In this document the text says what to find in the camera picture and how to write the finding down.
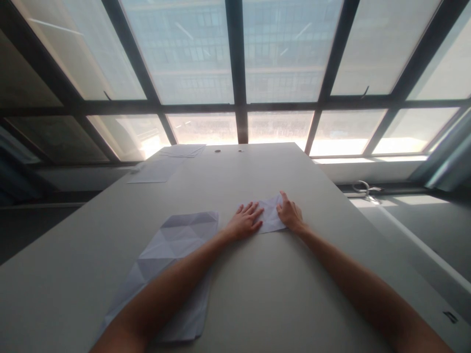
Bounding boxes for person's right hand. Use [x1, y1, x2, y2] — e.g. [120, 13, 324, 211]
[276, 190, 307, 235]

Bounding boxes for person's left hand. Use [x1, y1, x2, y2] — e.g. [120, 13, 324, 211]
[227, 201, 265, 242]

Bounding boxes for small white paper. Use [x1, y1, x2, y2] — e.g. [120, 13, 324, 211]
[256, 194, 290, 235]

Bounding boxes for large creased white paper sheet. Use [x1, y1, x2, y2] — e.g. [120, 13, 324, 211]
[103, 210, 221, 345]

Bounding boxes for stack of white paper sheets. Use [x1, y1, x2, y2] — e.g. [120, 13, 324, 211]
[158, 144, 208, 159]

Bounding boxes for flat white paper sheet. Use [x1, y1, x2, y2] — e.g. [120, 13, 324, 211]
[126, 155, 185, 184]

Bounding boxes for large dark-framed window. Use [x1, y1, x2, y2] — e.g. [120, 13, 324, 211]
[0, 0, 471, 164]

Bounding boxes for grey-green curtain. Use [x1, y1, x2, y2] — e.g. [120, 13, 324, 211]
[409, 104, 471, 193]

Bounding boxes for white coiled cable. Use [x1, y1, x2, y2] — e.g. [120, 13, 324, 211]
[351, 179, 386, 205]

